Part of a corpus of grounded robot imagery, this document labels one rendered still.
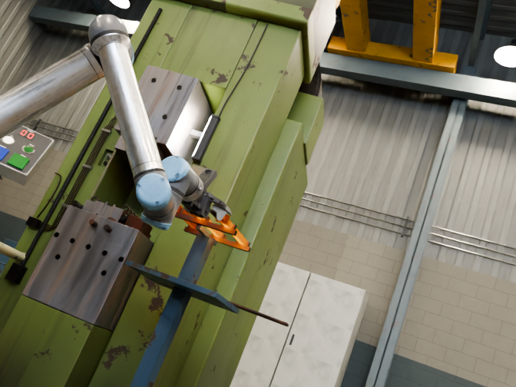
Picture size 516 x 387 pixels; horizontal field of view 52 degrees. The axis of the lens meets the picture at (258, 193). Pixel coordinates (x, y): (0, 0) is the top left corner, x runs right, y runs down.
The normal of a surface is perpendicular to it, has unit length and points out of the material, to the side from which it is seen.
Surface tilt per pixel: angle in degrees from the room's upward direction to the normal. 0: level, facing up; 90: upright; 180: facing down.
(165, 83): 90
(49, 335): 90
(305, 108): 90
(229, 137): 90
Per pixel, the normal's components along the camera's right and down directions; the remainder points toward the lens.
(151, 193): 0.08, -0.22
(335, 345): -0.24, -0.40
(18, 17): 0.90, 0.25
